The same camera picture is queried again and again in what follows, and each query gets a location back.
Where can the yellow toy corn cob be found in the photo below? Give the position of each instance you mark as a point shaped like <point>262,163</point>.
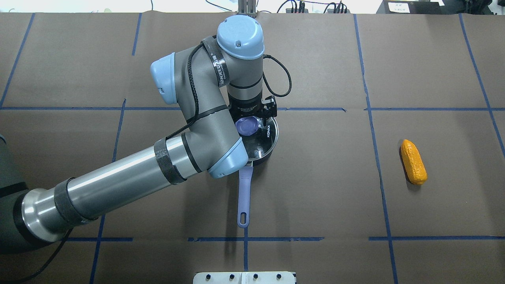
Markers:
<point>414,167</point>

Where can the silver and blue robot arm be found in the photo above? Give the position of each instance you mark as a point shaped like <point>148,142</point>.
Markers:
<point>218,86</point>

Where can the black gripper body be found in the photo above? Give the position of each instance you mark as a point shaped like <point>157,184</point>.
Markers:
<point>245,108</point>

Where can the black power box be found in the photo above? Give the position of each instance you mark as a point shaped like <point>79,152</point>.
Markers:
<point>409,7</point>

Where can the glass lid with blue knob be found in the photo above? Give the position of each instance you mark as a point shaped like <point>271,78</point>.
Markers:
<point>259,136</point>

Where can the dark blue saucepan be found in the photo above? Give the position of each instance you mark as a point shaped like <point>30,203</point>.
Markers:
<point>244,194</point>

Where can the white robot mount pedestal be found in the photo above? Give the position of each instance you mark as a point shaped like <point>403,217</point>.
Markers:
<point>246,277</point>

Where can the aluminium frame post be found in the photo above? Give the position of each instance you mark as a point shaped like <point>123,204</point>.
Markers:
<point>247,7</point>

